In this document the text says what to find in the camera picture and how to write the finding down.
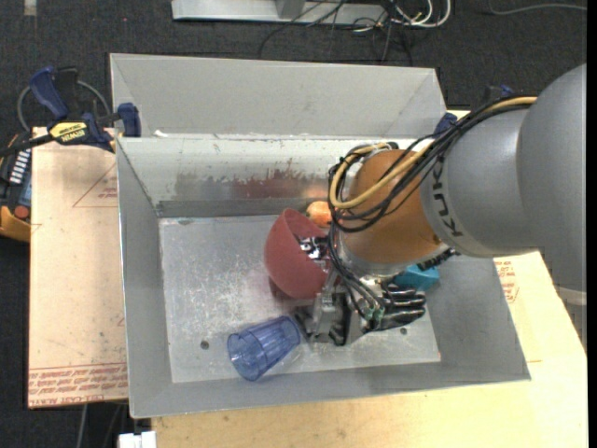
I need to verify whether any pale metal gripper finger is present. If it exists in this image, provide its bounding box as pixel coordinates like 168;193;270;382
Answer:
311;290;339;328
295;314;347;347

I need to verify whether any clear blue plastic cup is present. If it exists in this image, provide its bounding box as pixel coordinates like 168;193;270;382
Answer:
226;315;302;383

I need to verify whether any red bowl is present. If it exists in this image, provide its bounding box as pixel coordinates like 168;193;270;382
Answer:
263;207;335;301

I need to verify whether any black and white small object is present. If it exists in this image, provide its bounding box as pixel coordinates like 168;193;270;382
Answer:
296;234;329;264

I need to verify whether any teal box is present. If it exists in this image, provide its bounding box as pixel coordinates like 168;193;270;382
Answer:
392;262;442;294

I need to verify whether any orange fruit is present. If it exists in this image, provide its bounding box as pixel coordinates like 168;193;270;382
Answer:
305;200;334;229

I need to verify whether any grey metal bin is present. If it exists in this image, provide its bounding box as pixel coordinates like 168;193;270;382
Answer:
109;52;533;420

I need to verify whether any brown cardboard board, red print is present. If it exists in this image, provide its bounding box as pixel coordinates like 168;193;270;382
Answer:
27;126;130;410

